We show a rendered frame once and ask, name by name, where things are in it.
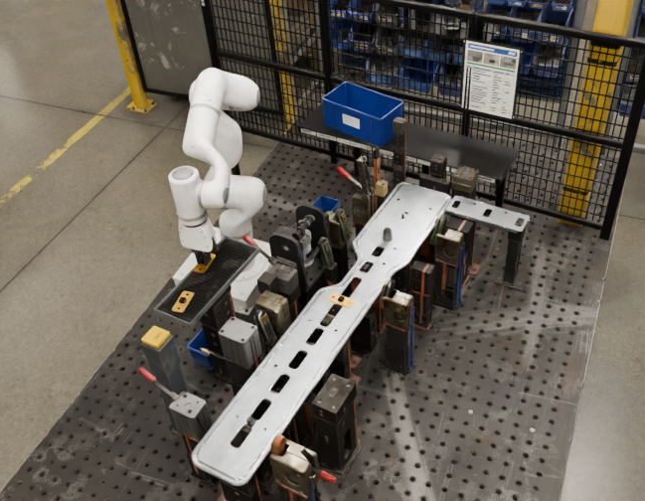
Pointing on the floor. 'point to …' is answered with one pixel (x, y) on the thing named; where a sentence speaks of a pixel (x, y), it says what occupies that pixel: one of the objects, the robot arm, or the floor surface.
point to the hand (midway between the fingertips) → (203, 256)
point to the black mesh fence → (444, 90)
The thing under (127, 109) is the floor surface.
